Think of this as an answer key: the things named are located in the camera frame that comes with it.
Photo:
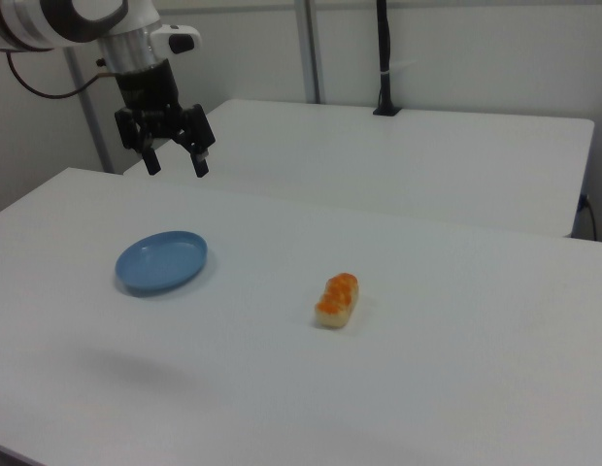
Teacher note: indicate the orange-topped bread loaf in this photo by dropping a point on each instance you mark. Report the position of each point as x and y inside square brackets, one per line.
[336, 301]

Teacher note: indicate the grey wall post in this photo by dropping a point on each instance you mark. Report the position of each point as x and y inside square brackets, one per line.
[308, 48]
[87, 111]

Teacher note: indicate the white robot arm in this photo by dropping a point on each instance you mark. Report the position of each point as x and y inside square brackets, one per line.
[63, 22]

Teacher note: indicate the blue oval plate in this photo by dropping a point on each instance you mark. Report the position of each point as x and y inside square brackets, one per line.
[161, 262]

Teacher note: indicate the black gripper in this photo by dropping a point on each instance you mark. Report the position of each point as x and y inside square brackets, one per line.
[150, 94]

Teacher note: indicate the black camera pole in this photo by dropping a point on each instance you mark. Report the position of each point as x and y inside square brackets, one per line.
[384, 58]

